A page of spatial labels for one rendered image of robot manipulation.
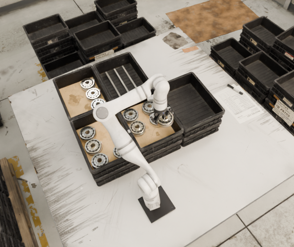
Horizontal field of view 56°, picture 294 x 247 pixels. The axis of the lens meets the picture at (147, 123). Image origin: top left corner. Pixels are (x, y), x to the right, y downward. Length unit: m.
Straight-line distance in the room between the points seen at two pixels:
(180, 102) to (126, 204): 0.77
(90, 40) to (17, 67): 1.14
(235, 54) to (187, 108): 1.42
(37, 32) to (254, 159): 2.49
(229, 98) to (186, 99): 0.37
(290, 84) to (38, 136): 2.11
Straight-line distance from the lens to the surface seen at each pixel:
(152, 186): 1.39
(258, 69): 2.91
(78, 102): 1.98
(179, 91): 1.97
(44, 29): 3.30
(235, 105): 2.12
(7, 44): 4.15
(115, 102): 1.31
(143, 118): 1.82
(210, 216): 1.70
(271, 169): 1.91
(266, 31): 3.38
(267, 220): 2.55
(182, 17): 4.06
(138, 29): 3.24
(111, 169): 1.64
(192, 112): 1.86
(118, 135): 1.35
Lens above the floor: 2.32
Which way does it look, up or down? 56 degrees down
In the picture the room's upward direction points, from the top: 4 degrees counter-clockwise
